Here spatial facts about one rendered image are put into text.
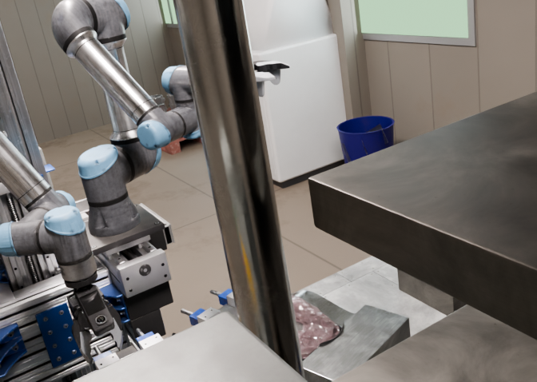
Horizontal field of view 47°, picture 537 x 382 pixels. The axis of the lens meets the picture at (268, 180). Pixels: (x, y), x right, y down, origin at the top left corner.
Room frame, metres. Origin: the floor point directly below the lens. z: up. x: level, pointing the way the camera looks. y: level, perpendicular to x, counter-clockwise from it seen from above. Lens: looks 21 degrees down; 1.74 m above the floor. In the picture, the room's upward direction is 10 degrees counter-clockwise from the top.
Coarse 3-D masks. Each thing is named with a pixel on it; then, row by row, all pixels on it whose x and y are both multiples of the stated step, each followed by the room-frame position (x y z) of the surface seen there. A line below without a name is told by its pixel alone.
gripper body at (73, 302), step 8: (96, 272) 1.21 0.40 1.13; (64, 280) 1.19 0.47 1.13; (88, 280) 1.18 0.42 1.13; (80, 288) 1.19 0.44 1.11; (72, 296) 1.24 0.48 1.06; (104, 296) 1.21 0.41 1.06; (72, 304) 1.19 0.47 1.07; (72, 312) 1.23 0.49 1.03; (80, 312) 1.17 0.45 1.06; (80, 320) 1.17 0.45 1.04
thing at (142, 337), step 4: (140, 332) 1.31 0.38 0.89; (148, 332) 1.29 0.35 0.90; (152, 332) 1.29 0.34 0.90; (140, 336) 1.28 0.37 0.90; (144, 336) 1.28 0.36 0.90; (148, 336) 1.27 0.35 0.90; (152, 336) 1.25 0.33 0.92; (156, 336) 1.25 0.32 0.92; (160, 336) 1.24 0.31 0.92; (140, 340) 1.26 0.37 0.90; (144, 340) 1.24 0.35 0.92; (148, 340) 1.24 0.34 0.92; (152, 340) 1.23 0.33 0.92; (156, 340) 1.23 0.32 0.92; (160, 340) 1.23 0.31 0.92; (140, 344) 1.23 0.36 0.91; (144, 344) 1.22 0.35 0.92; (148, 344) 1.22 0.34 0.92; (152, 344) 1.22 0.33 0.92; (140, 348) 1.26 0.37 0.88
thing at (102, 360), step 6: (96, 348) 1.27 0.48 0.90; (102, 354) 1.23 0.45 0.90; (108, 354) 1.23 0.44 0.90; (114, 354) 1.20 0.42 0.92; (96, 360) 1.21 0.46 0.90; (102, 360) 1.19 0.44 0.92; (108, 360) 1.18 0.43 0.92; (114, 360) 1.18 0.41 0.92; (96, 366) 1.18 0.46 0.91; (102, 366) 1.17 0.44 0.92
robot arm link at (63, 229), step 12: (48, 216) 1.19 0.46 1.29; (60, 216) 1.18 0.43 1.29; (72, 216) 1.19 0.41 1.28; (48, 228) 1.18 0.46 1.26; (60, 228) 1.17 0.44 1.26; (72, 228) 1.18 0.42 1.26; (84, 228) 1.20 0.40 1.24; (48, 240) 1.18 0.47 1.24; (60, 240) 1.17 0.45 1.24; (72, 240) 1.17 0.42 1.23; (84, 240) 1.19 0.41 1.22; (48, 252) 1.19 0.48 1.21; (60, 252) 1.17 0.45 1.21; (72, 252) 1.17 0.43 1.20; (84, 252) 1.19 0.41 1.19; (60, 264) 1.18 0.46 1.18; (72, 264) 1.17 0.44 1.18
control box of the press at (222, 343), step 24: (192, 336) 0.40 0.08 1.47; (216, 336) 0.39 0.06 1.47; (240, 336) 0.39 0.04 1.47; (120, 360) 0.38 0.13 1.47; (144, 360) 0.38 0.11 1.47; (168, 360) 0.37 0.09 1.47; (192, 360) 0.37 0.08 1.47; (216, 360) 0.36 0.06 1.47; (240, 360) 0.36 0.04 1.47; (264, 360) 0.35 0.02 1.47
